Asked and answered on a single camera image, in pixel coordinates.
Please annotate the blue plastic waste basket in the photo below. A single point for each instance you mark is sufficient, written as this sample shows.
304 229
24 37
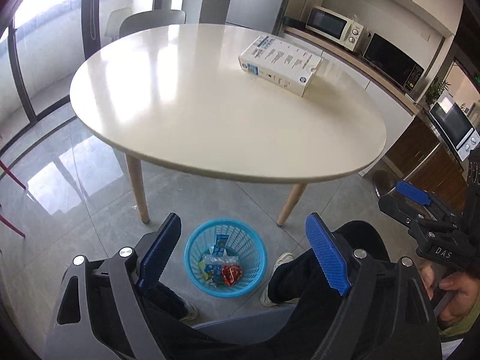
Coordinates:
243 242

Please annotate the blue printed snack wrapper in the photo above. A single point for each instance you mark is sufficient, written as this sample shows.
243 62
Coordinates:
219 248

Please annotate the round white dining table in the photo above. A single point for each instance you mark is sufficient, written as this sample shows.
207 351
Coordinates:
176 97

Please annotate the white microwave oven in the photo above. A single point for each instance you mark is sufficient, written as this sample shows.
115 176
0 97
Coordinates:
335 27
454 126

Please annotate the person's right hand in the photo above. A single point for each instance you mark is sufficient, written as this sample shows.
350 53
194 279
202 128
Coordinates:
464 286

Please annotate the grey green chair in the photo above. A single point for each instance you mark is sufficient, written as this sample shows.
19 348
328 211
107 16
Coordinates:
150 20

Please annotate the small potted plant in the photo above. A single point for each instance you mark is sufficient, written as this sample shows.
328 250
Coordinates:
436 88

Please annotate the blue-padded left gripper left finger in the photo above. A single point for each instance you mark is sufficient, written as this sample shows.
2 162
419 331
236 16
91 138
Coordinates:
153 252

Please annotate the red chair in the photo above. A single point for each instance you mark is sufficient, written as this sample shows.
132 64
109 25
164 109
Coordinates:
16 191

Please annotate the black microwave oven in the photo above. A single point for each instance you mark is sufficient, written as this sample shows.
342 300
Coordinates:
393 62

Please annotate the white HP product box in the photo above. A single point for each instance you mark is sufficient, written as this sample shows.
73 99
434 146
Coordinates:
286 65

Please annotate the clear plastic packaging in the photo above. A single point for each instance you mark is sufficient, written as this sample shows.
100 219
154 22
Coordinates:
211 264

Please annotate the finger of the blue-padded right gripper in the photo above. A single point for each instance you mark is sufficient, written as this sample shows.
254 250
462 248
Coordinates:
414 194

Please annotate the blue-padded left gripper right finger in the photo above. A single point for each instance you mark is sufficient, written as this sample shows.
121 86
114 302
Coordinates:
332 252

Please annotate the white shoe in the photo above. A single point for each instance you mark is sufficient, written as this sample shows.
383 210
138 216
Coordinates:
281 287

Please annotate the red yellow snack bag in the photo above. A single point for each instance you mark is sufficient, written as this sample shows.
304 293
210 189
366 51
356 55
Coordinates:
231 274

